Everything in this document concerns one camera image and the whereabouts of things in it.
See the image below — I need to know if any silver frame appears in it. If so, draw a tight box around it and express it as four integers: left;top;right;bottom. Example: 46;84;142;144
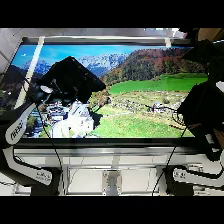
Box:
0;145;224;197

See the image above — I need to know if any black cable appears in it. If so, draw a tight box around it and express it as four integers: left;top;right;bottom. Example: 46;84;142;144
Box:
34;103;64;197
151;123;190;197

